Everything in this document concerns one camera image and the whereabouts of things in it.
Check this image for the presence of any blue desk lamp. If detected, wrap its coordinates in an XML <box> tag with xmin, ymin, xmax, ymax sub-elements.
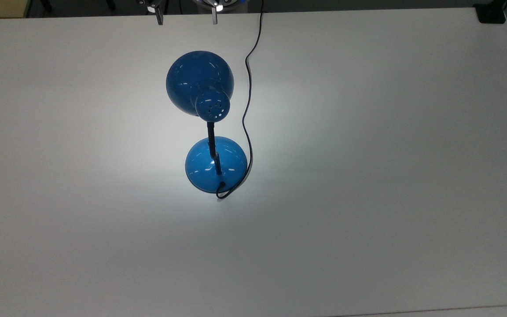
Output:
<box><xmin>165</xmin><ymin>50</ymin><xmax>248</xmax><ymax>194</ymax></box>

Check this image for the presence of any black lamp power cable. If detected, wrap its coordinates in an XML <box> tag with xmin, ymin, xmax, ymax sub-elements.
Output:
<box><xmin>216</xmin><ymin>0</ymin><xmax>265</xmax><ymax>200</ymax></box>

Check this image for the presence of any black table clamp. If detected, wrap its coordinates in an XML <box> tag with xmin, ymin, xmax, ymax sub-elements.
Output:
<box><xmin>473</xmin><ymin>3</ymin><xmax>507</xmax><ymax>24</ymax></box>

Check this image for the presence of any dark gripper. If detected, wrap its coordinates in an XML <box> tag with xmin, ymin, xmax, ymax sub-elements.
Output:
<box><xmin>136</xmin><ymin>0</ymin><xmax>224</xmax><ymax>26</ymax></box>

